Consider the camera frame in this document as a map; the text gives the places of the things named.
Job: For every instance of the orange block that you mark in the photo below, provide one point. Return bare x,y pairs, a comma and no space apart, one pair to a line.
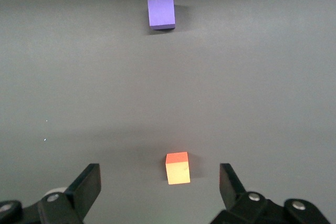
178,169

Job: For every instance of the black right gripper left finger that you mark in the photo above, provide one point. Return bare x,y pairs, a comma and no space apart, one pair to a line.
84,187

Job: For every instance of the purple block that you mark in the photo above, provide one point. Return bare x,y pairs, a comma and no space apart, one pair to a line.
161,12

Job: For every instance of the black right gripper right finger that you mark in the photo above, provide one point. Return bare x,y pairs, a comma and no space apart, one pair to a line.
231,184

